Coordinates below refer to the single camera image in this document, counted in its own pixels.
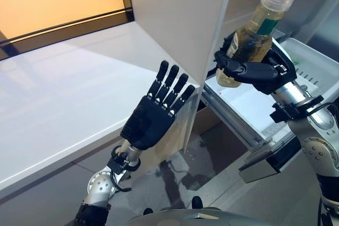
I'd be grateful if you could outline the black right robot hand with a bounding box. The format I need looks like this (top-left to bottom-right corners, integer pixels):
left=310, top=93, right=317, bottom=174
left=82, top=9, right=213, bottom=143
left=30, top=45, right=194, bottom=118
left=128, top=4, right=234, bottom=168
left=213, top=31, right=297, bottom=96

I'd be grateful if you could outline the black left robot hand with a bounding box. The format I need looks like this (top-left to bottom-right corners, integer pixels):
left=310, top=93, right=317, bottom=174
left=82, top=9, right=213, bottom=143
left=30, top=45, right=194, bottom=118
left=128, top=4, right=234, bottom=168
left=120, top=61, right=196, bottom=150

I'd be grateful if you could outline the yellow drink bottle white cap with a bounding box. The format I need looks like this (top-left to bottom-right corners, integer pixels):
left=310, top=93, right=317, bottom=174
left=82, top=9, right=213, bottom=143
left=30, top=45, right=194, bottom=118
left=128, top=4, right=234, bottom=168
left=216, top=0, right=296, bottom=89

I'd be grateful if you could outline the white fridge drawer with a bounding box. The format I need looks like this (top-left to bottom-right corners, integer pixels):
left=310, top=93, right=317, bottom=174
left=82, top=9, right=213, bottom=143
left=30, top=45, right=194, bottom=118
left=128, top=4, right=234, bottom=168
left=200, top=37, right=339, bottom=184

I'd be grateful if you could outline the brown cardboard panel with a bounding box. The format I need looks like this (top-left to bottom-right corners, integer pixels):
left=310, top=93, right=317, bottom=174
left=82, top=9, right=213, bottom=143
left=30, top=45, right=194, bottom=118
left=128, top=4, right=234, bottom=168
left=192, top=106, right=224, bottom=131

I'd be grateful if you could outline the white counter cabinet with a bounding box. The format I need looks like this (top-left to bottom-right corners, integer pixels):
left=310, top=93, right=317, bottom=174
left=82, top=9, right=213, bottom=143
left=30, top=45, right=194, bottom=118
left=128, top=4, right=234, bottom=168
left=0, top=22, right=201, bottom=203

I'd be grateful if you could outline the black right robot foot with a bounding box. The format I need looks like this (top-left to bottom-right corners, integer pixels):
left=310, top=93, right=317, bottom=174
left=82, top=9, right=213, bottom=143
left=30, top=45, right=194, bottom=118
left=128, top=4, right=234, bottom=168
left=191, top=195, right=204, bottom=210

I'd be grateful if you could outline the white vertical cabinet panel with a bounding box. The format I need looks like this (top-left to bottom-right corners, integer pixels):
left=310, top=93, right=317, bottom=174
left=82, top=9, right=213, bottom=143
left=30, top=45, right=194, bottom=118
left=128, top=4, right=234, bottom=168
left=126, top=0, right=238, bottom=152

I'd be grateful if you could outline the silver robot torso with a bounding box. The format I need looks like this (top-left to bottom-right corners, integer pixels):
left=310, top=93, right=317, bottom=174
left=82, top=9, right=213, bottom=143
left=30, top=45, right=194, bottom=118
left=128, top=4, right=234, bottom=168
left=127, top=206, right=228, bottom=226

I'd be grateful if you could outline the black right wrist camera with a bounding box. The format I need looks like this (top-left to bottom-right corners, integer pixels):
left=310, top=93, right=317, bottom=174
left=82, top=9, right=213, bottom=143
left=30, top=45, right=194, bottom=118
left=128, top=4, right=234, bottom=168
left=269, top=95, right=324, bottom=123

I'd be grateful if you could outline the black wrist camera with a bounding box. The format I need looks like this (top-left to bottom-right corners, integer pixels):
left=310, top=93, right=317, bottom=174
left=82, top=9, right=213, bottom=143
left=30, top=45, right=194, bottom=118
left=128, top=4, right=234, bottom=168
left=107, top=146, right=141, bottom=176
left=269, top=95, right=324, bottom=123

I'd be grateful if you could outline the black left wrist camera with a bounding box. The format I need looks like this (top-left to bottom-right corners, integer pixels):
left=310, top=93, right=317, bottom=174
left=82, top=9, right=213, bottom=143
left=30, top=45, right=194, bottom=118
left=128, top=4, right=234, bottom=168
left=107, top=146, right=141, bottom=176

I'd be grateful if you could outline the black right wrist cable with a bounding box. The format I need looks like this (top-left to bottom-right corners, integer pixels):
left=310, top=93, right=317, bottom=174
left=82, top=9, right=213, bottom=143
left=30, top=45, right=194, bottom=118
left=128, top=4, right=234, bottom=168
left=314, top=102, right=339, bottom=113

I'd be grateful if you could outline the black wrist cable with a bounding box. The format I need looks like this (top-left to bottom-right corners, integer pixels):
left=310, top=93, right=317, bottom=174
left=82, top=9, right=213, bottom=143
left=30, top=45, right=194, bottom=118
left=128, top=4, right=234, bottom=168
left=314, top=102, right=339, bottom=113
left=110, top=170, right=132, bottom=192

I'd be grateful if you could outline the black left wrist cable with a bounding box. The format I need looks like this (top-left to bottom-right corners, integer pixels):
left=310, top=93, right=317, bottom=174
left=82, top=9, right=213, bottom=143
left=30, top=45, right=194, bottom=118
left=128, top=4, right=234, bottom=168
left=110, top=170, right=132, bottom=192

